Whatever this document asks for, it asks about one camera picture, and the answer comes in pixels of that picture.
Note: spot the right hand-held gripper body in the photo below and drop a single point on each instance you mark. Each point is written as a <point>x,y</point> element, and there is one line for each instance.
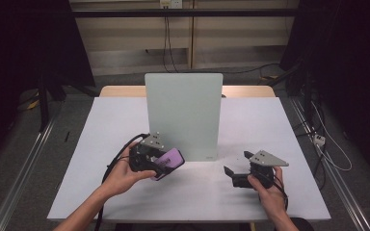
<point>263,174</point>

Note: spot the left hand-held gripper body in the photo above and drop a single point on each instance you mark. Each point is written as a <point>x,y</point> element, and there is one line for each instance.
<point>144,157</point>

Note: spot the white glass whiteboard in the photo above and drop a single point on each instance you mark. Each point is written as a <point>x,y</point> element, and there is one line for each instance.
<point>183,112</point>

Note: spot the person's right hand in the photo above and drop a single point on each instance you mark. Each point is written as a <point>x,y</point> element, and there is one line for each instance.
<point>271,199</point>

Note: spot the person's left hand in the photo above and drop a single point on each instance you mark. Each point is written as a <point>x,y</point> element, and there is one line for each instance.
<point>122,176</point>

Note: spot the white power strip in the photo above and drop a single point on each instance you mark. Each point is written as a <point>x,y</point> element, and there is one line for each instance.
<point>319,140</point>

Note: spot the wooden table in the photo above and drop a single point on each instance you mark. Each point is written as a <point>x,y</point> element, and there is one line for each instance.
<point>122,91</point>

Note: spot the black pen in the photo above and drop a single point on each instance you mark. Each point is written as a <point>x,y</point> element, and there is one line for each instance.
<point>67,136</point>

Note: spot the black metal stand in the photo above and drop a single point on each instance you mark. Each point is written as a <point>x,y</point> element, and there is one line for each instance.
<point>43,106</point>

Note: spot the black horizontal bar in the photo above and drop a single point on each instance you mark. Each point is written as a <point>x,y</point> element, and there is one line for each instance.
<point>186,12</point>

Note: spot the black curtain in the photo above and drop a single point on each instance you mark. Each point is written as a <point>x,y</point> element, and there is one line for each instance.
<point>350,48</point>
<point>25,38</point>

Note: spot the metal floor rail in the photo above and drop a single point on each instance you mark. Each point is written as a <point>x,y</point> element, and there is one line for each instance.
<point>337,179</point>
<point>22,173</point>

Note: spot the white wall socket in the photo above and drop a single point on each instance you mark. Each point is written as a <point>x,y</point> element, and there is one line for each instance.
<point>171,4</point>

